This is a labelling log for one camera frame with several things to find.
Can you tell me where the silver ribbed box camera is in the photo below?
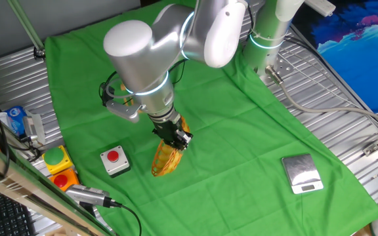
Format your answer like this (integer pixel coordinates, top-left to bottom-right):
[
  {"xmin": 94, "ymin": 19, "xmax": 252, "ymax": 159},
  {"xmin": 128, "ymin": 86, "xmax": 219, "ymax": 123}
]
[{"xmin": 22, "ymin": 113, "xmax": 47, "ymax": 146}]

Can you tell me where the grey base cable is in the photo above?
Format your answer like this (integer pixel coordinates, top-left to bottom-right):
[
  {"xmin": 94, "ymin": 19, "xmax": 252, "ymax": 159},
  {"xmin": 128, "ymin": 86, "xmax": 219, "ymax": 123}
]
[{"xmin": 266, "ymin": 65, "xmax": 378, "ymax": 130}]

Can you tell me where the black camera cable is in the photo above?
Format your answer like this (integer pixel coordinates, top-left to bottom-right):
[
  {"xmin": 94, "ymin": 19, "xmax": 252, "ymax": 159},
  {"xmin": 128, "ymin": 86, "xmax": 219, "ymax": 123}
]
[{"xmin": 110, "ymin": 201, "xmax": 143, "ymax": 236}]

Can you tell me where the tan frame bar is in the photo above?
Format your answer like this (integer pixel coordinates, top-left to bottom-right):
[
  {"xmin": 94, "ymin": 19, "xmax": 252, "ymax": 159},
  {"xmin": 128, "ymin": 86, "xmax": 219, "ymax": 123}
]
[{"xmin": 0, "ymin": 98, "xmax": 116, "ymax": 236}]

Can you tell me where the orange box red button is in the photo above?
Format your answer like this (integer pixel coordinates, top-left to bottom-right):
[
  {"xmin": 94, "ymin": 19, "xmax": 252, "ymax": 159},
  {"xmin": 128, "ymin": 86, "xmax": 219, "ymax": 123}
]
[{"xmin": 49, "ymin": 168, "xmax": 81, "ymax": 193}]

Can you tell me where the white power strip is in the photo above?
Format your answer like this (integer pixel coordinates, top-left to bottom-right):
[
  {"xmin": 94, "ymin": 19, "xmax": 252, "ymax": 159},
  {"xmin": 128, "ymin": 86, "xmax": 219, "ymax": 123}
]
[{"xmin": 303, "ymin": 0, "xmax": 337, "ymax": 17}]

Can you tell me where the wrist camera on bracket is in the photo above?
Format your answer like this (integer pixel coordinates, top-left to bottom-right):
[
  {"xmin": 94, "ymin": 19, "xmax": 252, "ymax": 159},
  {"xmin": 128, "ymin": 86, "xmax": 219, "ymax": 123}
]
[{"xmin": 99, "ymin": 81, "xmax": 143, "ymax": 124}]

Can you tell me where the green tinted frame strut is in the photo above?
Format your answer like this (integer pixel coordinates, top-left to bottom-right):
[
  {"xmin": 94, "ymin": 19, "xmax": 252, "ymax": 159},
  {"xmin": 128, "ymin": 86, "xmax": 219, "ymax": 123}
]
[{"xmin": 7, "ymin": 0, "xmax": 46, "ymax": 60}]

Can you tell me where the green cloth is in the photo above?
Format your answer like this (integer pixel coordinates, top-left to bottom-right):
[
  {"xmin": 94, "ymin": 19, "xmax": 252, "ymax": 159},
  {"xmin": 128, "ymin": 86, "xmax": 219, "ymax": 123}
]
[{"xmin": 43, "ymin": 0, "xmax": 378, "ymax": 236}]

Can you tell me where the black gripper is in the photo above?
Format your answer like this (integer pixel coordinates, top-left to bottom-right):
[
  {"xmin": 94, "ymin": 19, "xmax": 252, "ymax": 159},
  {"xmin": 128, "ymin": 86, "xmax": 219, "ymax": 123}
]
[{"xmin": 151, "ymin": 117, "xmax": 194, "ymax": 151}]

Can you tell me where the white box large red button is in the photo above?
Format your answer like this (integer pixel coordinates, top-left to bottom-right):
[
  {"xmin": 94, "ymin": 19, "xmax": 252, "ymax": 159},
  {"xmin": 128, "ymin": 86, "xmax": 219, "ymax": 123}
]
[{"xmin": 99, "ymin": 145, "xmax": 131, "ymax": 178}]

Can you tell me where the silver cylindrical camera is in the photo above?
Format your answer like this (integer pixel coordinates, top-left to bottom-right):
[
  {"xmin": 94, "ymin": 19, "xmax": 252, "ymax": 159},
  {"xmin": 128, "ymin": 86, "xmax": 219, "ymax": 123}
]
[{"xmin": 64, "ymin": 184, "xmax": 123, "ymax": 217}]

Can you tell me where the orange yellow woven dish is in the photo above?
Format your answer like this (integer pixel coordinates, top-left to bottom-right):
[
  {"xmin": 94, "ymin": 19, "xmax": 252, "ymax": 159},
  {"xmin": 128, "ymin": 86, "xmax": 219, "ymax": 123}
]
[{"xmin": 151, "ymin": 115, "xmax": 192, "ymax": 178}]

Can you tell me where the yellow box green button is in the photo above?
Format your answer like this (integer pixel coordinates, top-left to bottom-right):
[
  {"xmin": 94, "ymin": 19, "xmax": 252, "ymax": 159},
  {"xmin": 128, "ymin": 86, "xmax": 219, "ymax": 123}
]
[{"xmin": 42, "ymin": 145, "xmax": 74, "ymax": 175}]

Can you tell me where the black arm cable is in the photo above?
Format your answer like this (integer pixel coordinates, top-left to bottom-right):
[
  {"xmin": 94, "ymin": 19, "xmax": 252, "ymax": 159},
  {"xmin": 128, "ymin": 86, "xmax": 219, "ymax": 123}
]
[
  {"xmin": 167, "ymin": 58, "xmax": 187, "ymax": 86},
  {"xmin": 98, "ymin": 70, "xmax": 121, "ymax": 99}
]

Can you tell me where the blue white tissue pack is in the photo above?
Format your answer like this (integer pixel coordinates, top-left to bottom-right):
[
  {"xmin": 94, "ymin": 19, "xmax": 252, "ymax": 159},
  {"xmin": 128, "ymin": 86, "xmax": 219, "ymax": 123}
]
[{"xmin": 0, "ymin": 105, "xmax": 29, "ymax": 137}]

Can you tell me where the silver kitchen scale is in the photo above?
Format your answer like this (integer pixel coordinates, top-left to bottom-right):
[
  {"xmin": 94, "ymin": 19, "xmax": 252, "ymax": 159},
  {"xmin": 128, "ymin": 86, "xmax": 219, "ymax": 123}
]
[{"xmin": 280, "ymin": 153, "xmax": 325, "ymax": 195}]

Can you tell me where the black keyboard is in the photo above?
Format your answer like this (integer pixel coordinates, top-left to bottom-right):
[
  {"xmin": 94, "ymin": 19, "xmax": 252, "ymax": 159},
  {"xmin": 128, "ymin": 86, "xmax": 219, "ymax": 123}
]
[{"xmin": 0, "ymin": 185, "xmax": 37, "ymax": 236}]

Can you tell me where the black hanging cable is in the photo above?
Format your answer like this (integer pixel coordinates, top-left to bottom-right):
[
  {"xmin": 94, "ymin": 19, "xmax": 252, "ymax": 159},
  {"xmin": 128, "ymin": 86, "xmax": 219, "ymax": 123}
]
[{"xmin": 0, "ymin": 108, "xmax": 11, "ymax": 178}]

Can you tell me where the blue printed poster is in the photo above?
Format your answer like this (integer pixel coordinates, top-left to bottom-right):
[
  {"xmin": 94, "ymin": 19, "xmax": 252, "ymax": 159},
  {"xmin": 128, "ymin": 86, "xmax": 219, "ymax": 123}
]
[{"xmin": 292, "ymin": 0, "xmax": 378, "ymax": 114}]

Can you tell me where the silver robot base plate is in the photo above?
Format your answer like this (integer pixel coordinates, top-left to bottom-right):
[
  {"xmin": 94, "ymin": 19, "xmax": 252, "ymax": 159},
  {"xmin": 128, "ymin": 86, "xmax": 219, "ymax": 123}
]
[{"xmin": 257, "ymin": 54, "xmax": 295, "ymax": 86}]

